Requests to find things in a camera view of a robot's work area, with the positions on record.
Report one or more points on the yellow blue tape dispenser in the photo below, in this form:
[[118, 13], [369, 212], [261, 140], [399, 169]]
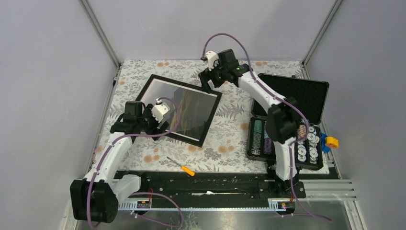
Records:
[[328, 143]]

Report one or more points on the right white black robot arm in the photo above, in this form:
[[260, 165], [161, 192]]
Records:
[[283, 117]]

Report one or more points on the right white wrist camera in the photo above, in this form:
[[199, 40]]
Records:
[[211, 59]]

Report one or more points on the black poker chip case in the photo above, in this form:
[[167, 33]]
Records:
[[311, 96]]

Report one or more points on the floral table mat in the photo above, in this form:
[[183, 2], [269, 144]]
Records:
[[225, 146]]

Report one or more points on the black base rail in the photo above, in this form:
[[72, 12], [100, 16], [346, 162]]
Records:
[[174, 186]]

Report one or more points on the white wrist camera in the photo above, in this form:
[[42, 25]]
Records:
[[159, 110], [211, 59]]

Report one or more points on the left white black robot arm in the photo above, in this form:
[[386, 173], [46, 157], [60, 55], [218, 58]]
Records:
[[95, 198]]

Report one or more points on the black picture frame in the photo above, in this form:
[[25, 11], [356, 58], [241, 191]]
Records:
[[197, 108]]

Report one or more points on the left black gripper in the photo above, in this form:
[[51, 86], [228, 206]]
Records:
[[147, 112]]

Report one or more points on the grey slotted cable duct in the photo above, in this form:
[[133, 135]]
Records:
[[206, 204]]

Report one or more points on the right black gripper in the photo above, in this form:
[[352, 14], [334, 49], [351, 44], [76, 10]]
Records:
[[206, 75]]

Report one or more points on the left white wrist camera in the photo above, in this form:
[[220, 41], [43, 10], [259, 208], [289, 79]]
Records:
[[159, 110]]

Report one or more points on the orange handled screwdriver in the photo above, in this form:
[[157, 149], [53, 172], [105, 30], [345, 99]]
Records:
[[184, 168]]

